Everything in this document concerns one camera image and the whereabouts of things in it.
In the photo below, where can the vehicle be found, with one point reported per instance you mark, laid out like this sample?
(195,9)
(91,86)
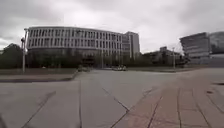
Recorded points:
(120,68)

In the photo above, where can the large pale multi-storey building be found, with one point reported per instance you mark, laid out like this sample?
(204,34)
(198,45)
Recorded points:
(73,41)

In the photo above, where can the distant building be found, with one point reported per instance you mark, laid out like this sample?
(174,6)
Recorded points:
(163,56)

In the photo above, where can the slim pole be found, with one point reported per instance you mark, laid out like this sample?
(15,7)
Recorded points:
(173,58)

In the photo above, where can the grass area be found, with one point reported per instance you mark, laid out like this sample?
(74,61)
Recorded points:
(33,71)

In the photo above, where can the reddish brick paving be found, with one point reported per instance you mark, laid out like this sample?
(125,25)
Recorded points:
(186,110)

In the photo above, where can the tall pale pole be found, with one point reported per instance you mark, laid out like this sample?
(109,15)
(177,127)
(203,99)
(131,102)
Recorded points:
(23,56)

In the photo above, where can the building with horizontal bands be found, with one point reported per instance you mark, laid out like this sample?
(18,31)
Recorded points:
(200,45)

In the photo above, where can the row of trees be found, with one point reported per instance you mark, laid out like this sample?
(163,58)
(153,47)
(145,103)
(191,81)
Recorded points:
(10,56)

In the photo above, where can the low concrete kerb wall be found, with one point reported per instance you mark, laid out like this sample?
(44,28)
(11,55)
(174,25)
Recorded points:
(33,78)

